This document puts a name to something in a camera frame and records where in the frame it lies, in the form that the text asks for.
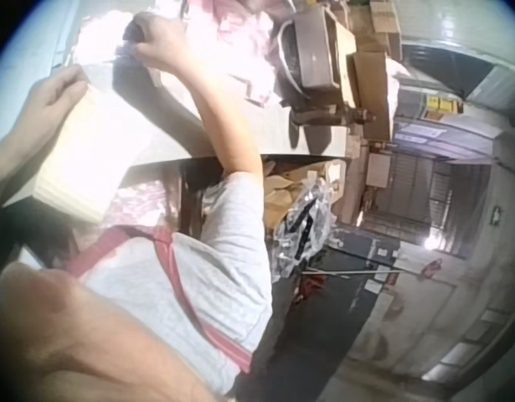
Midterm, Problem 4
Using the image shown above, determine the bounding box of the thin metal rod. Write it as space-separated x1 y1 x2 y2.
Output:
301 269 399 278

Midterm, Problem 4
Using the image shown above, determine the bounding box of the person's right hand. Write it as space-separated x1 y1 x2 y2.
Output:
130 11 198 73

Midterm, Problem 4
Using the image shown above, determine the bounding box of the pile of pink clothes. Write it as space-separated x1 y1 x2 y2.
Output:
185 0 286 108

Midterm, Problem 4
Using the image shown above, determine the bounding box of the grey metal machine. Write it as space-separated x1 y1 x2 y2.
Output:
277 6 359 95

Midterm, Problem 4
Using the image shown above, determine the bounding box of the heap of clear plastic bags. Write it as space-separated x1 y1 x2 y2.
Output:
272 178 340 280

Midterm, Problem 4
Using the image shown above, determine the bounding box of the person's left hand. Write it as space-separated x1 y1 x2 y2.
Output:
26 64 93 127

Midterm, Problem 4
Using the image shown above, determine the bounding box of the brown paper packaging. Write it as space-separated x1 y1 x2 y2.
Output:
263 162 332 229

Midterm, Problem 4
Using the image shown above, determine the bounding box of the stack of brown cardboard cartons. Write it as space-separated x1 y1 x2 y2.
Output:
351 0 405 142

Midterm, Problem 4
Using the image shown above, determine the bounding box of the dark blue small object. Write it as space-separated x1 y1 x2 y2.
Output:
121 18 148 56

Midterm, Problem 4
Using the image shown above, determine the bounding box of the pink patterned cloth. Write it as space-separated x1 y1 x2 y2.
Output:
109 183 177 234

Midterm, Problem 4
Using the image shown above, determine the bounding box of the metal roller shutter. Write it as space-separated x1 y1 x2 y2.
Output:
389 154 492 252

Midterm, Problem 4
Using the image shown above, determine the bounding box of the black floor mat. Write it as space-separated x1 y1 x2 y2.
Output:
277 229 399 380

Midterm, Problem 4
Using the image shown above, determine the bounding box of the small red object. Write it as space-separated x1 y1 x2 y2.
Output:
422 258 445 280

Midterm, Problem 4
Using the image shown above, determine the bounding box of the white cardboard box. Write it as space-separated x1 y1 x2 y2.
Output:
30 62 168 224

